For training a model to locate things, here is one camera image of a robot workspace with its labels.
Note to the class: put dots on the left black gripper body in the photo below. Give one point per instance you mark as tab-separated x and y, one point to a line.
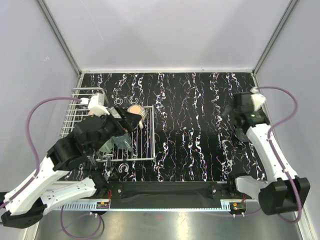
125	124

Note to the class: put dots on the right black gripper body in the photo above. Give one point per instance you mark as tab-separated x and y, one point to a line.
232	117

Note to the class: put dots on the ribbed grey mug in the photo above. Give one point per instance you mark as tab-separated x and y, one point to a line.
138	110

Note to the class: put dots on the mint green mug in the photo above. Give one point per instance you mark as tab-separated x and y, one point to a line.
107	147

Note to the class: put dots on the grey glazed mug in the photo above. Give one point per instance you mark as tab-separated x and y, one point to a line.
114	113

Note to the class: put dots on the dark mug cream interior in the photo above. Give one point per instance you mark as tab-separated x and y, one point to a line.
123	142

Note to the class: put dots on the dark green cup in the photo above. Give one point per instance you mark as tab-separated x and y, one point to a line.
240	135

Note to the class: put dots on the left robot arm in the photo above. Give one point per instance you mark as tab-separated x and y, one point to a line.
27	205

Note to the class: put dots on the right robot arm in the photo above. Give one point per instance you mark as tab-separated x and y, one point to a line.
283	191

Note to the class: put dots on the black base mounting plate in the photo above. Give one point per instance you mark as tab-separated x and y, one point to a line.
211	189

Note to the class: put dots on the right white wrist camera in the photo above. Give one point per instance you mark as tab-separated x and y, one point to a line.
257	98

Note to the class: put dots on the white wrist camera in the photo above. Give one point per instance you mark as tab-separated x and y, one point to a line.
257	98
95	104

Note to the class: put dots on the metal wire dish rack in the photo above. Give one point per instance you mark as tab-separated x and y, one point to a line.
138	145

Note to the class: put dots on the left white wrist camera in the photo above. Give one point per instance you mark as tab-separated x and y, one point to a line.
95	104

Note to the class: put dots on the white slotted cable duct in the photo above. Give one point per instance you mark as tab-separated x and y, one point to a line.
87	206

